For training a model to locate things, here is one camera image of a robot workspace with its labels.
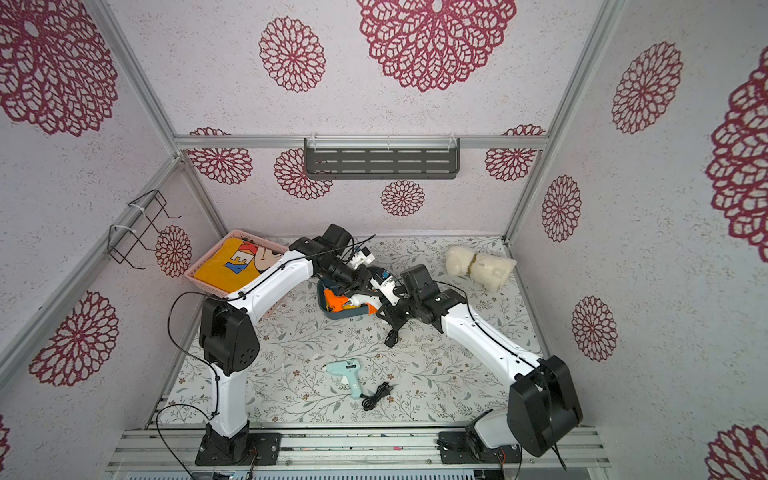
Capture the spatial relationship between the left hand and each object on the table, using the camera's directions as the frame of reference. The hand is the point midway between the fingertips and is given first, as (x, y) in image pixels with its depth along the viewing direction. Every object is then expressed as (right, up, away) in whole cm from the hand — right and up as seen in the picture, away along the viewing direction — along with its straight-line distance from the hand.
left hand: (377, 295), depth 81 cm
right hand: (+1, -3, +1) cm, 3 cm away
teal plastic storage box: (-10, -7, +17) cm, 21 cm away
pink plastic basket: (-54, +20, +33) cm, 66 cm away
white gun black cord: (+4, -12, +5) cm, 14 cm away
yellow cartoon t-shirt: (-50, +9, +23) cm, 56 cm away
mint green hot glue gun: (-8, -21, +5) cm, 23 cm away
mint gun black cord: (+2, -26, +1) cm, 26 cm away
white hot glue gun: (-4, -1, -4) cm, 6 cm away
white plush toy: (+35, +7, +16) cm, 39 cm away
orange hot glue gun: (-14, -4, +14) cm, 20 cm away
